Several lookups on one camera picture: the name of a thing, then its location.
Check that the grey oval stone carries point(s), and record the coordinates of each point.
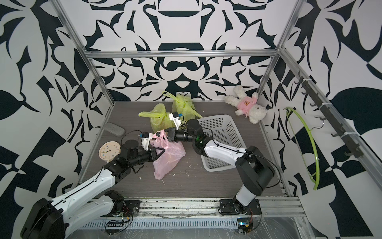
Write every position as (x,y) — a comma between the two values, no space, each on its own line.
(114,129)

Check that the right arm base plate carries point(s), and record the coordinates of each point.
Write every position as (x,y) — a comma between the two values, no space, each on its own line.
(232,207)

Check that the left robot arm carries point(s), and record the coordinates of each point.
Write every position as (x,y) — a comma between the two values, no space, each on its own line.
(60,217)

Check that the white plastic basket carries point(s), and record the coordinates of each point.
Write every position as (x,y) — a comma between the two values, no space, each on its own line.
(223,130)

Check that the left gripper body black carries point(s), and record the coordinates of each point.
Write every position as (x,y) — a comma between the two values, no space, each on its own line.
(152,154)

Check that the small round clock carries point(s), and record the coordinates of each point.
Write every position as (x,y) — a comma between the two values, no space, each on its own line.
(109,151)

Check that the black wall hook rack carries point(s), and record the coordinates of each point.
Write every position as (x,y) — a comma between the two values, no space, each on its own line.
(330,115)

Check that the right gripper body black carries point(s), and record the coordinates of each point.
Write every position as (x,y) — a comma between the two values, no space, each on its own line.
(180,135)

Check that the green hoop hanger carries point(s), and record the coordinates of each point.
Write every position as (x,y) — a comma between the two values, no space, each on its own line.
(314,177)

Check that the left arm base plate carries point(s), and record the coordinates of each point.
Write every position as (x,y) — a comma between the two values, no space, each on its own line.
(130,208)

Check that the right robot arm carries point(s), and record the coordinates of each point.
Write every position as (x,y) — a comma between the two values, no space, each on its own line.
(255,171)

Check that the green plastic bag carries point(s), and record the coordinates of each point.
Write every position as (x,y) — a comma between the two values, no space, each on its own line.
(159,118)
(183,105)

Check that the pink plastic bag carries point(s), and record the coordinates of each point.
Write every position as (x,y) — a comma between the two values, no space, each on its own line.
(174,152)

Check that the white plush bunny pink shirt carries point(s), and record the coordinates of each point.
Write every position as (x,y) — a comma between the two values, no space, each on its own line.
(246,105)

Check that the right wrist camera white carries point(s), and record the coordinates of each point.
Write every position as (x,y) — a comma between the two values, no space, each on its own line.
(175,118)

